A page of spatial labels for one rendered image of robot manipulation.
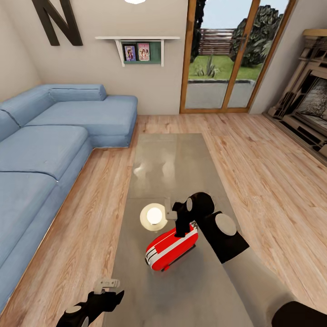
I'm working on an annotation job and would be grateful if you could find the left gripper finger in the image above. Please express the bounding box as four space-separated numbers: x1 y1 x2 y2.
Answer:
115 290 124 307

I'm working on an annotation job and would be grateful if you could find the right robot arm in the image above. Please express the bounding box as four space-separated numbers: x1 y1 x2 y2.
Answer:
164 192 327 327

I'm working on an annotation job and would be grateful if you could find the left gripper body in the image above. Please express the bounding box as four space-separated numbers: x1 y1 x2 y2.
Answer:
88 291 116 318

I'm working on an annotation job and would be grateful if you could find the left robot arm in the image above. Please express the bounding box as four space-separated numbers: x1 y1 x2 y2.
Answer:
56 279 124 327

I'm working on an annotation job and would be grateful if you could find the radio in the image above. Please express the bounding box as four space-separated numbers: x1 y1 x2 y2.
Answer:
145 222 198 272

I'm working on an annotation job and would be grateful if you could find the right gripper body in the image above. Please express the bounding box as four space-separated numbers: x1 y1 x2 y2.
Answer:
173 203 190 233

